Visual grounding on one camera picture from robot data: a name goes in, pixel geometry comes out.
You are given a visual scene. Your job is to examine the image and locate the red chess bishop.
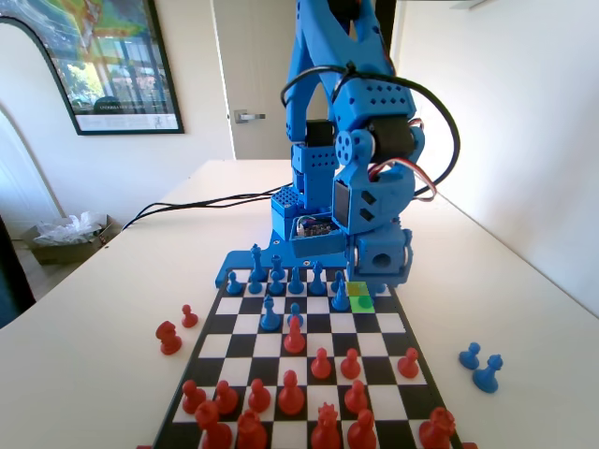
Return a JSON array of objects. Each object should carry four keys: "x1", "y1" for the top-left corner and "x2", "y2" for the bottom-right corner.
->
[
  {"x1": 346, "y1": 409, "x2": 378, "y2": 449},
  {"x1": 284, "y1": 316, "x2": 307, "y2": 355}
]

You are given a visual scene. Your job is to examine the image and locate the blue chess king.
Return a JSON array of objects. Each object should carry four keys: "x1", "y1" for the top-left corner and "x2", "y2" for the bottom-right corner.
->
[{"x1": 249, "y1": 242, "x2": 266, "y2": 283}]

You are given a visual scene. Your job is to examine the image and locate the red chess queen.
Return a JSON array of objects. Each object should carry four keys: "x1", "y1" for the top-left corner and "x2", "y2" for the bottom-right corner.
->
[{"x1": 311, "y1": 402, "x2": 342, "y2": 449}]

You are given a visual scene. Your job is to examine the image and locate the red chess rook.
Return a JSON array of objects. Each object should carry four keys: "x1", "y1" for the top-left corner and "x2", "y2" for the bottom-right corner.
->
[
  {"x1": 418, "y1": 406, "x2": 457, "y2": 449},
  {"x1": 195, "y1": 400, "x2": 234, "y2": 449}
]

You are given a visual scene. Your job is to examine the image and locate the black white chessboard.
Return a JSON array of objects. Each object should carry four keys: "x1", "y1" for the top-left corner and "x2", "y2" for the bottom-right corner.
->
[{"x1": 152, "y1": 267, "x2": 464, "y2": 449}]

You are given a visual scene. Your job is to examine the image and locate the blue electronics box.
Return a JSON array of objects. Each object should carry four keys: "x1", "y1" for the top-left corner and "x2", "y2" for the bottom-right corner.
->
[{"x1": 289, "y1": 212, "x2": 348, "y2": 258}]

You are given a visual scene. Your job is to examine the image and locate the clear plastic wrap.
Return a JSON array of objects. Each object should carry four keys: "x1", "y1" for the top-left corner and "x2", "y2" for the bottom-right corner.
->
[{"x1": 33, "y1": 210, "x2": 108, "y2": 245}]

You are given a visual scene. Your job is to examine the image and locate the cardboard box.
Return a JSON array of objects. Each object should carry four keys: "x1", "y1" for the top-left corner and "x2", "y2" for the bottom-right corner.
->
[{"x1": 18, "y1": 212, "x2": 124, "y2": 267}]

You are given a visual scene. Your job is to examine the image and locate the dark furniture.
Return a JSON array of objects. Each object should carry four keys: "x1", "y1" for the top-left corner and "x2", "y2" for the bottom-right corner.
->
[{"x1": 0, "y1": 212, "x2": 37, "y2": 331}]

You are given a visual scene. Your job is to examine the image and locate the red white servo wires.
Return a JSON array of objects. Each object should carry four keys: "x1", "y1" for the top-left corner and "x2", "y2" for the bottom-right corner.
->
[{"x1": 369, "y1": 119, "x2": 440, "y2": 202}]

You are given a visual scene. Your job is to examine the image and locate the blue base plate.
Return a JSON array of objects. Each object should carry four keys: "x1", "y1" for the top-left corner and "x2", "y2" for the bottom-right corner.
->
[{"x1": 213, "y1": 233, "x2": 402, "y2": 289}]

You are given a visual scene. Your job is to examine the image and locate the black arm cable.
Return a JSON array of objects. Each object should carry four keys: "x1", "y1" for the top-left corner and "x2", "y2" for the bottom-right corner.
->
[{"x1": 279, "y1": 65, "x2": 462, "y2": 196}]

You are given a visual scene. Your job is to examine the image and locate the black power cable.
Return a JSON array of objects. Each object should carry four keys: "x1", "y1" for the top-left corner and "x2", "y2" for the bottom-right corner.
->
[
  {"x1": 120, "y1": 185, "x2": 287, "y2": 233},
  {"x1": 133, "y1": 208, "x2": 275, "y2": 225}
]

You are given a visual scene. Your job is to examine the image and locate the framed wall poster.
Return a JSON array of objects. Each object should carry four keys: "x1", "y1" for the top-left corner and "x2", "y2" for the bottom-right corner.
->
[{"x1": 0, "y1": 0, "x2": 186, "y2": 137}]

